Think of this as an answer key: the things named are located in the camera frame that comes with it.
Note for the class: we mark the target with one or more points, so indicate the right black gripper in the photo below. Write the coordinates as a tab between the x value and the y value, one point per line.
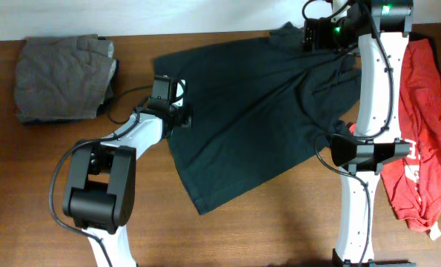
323	27

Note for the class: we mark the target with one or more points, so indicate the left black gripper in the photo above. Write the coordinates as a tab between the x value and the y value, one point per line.
187	116

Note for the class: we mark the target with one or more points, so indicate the dark green t-shirt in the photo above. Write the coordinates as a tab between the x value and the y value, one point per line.
259	107

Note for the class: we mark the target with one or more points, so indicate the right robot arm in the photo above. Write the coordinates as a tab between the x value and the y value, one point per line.
379	32

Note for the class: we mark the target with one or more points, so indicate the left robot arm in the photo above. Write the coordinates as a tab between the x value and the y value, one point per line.
100	189

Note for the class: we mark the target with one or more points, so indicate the folded grey-brown garment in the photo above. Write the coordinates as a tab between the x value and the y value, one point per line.
62	79

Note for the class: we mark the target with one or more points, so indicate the red t-shirt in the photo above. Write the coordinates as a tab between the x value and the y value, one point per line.
413	184

